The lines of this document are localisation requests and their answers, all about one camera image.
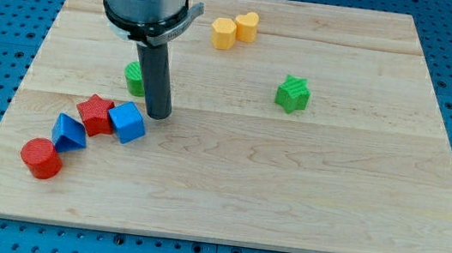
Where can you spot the green star block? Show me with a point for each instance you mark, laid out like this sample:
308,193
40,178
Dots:
292,94

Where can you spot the yellow hexagon block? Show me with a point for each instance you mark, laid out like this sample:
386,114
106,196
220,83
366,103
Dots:
223,34

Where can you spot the wooden board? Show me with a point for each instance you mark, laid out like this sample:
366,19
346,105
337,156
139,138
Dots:
365,168

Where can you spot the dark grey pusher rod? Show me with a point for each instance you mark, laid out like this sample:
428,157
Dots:
154,64

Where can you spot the blue cube block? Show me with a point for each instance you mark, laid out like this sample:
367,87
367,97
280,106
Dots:
127,122

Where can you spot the yellow heart block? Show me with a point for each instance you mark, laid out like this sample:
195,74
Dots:
247,26

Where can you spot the green cylinder block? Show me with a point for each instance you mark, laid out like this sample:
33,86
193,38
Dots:
133,78

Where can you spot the red star block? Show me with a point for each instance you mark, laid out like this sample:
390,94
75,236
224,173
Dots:
94,115

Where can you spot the blue triangle block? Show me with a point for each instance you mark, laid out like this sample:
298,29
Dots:
68,134

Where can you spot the red cylinder block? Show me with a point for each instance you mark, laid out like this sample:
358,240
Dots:
41,158

